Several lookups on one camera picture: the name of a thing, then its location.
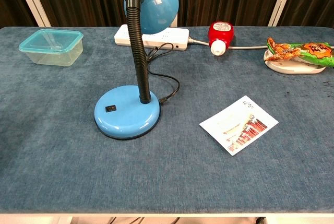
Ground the clear teal-rimmed plastic container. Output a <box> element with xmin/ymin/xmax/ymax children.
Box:
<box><xmin>18</xmin><ymin>28</ymin><xmax>84</xmax><ymax>67</ymax></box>

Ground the green snack bag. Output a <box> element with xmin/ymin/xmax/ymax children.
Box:
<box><xmin>266</xmin><ymin>37</ymin><xmax>334</xmax><ymax>68</ymax></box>

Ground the blue table cloth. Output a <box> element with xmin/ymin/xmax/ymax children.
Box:
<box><xmin>0</xmin><ymin>26</ymin><xmax>334</xmax><ymax>214</ymax></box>

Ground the white oval plate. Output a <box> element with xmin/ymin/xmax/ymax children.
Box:
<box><xmin>263</xmin><ymin>49</ymin><xmax>327</xmax><ymax>75</ymax></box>

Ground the white power strip cable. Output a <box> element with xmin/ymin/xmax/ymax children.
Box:
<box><xmin>188</xmin><ymin>37</ymin><xmax>269</xmax><ymax>50</ymax></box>

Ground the white printed card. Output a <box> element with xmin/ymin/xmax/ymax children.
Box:
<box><xmin>199</xmin><ymin>95</ymin><xmax>279</xmax><ymax>156</ymax></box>

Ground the blue desk lamp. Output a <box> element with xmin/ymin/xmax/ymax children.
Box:
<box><xmin>93</xmin><ymin>0</ymin><xmax>180</xmax><ymax>140</ymax></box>

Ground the white power strip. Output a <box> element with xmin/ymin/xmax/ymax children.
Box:
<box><xmin>114</xmin><ymin>24</ymin><xmax>190</xmax><ymax>51</ymax></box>

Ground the red ketchup bottle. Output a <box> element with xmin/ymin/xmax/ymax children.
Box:
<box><xmin>207</xmin><ymin>21</ymin><xmax>234</xmax><ymax>56</ymax></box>

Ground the black lamp power cord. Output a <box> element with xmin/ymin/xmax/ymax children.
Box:
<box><xmin>146</xmin><ymin>42</ymin><xmax>180</xmax><ymax>103</ymax></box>

